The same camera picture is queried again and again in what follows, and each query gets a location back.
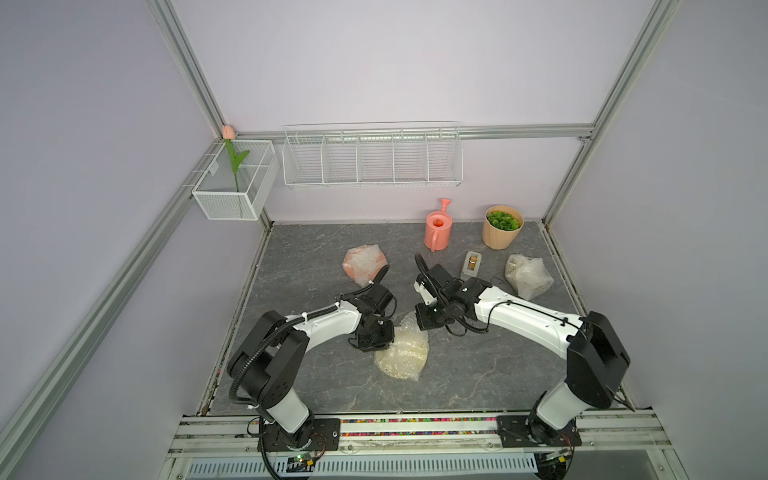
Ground bubble wrap sheet pile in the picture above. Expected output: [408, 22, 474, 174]
[374, 311, 431, 382]

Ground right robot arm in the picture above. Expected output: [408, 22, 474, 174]
[414, 254, 631, 445]

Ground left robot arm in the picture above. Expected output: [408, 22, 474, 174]
[227, 283, 397, 436]

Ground pink watering can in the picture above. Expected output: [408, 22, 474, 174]
[424, 199, 453, 252]

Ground potted green plant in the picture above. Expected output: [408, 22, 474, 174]
[482, 205, 525, 250]

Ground pink artificial tulip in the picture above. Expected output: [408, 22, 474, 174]
[221, 125, 250, 192]

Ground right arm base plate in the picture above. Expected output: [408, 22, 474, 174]
[497, 415, 582, 448]

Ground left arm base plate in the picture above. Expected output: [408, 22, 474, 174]
[260, 417, 341, 452]

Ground long white wire basket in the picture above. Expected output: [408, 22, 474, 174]
[282, 121, 464, 188]

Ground small white wire basket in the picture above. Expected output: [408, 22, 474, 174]
[192, 140, 280, 221]

